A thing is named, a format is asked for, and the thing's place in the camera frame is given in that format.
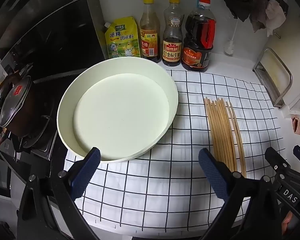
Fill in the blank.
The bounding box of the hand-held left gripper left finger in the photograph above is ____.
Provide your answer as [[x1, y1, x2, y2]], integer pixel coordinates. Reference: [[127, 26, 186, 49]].
[[16, 147, 102, 240]]

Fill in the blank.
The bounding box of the black range hood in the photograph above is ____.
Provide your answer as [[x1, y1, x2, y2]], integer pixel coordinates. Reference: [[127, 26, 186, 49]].
[[0, 0, 106, 82]]

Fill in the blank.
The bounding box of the glass pot lid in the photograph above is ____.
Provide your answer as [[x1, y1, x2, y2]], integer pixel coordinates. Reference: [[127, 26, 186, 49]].
[[0, 76, 32, 128]]

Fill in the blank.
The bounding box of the yellow seasoning pouch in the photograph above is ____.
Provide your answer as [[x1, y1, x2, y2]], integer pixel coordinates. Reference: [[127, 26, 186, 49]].
[[104, 16, 142, 60]]

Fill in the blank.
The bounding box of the person's right hand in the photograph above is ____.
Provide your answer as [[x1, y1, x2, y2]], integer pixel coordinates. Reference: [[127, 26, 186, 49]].
[[281, 211, 294, 233]]

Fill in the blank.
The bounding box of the bundle of wooden chopsticks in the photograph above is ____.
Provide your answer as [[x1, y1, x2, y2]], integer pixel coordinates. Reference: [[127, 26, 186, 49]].
[[204, 97, 247, 178]]

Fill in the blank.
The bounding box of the white black-checked cloth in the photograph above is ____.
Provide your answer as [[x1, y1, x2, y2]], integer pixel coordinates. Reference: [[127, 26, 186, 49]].
[[64, 69, 284, 230]]

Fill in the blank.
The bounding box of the yellow-capped vinegar bottle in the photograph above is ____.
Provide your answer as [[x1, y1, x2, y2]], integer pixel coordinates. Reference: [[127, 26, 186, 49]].
[[139, 0, 162, 64]]

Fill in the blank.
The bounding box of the pale hanging rag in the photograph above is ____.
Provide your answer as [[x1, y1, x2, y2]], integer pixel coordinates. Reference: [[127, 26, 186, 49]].
[[265, 0, 287, 37]]

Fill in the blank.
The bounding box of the large red-capped soy sauce bottle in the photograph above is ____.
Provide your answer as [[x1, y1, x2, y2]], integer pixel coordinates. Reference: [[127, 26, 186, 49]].
[[181, 0, 217, 73]]

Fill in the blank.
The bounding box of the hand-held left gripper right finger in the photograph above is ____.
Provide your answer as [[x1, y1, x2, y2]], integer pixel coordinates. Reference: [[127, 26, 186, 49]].
[[198, 148, 285, 240]]

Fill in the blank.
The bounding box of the brown hanging rag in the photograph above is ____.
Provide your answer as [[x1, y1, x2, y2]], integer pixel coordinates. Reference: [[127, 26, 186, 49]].
[[250, 0, 268, 32]]

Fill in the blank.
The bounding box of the dark cooking pot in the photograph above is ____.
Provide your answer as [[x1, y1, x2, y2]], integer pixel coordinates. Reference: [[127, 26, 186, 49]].
[[0, 70, 43, 168]]

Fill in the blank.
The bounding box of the dark hanging cloth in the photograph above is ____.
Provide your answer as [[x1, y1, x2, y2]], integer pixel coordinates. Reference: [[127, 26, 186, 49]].
[[221, 0, 255, 22]]

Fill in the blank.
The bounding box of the pink cloth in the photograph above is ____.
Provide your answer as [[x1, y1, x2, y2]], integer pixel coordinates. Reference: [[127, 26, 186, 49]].
[[291, 115, 300, 138]]

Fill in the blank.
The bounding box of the cream cutting board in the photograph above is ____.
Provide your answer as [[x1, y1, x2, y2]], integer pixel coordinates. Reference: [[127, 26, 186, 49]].
[[260, 51, 290, 98]]

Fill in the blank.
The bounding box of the metal wire rack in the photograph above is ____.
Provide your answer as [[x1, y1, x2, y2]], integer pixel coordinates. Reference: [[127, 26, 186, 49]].
[[252, 47, 293, 108]]

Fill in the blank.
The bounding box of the yellow-capped soy sauce bottle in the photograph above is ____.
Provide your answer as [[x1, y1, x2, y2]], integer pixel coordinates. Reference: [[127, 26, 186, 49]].
[[162, 0, 185, 67]]

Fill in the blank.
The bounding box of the round white tray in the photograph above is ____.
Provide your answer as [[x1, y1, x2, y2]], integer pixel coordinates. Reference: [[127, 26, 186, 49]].
[[57, 57, 179, 164]]

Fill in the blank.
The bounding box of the white bottle brush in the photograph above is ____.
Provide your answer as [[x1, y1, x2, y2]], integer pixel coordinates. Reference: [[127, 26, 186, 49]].
[[224, 17, 240, 55]]

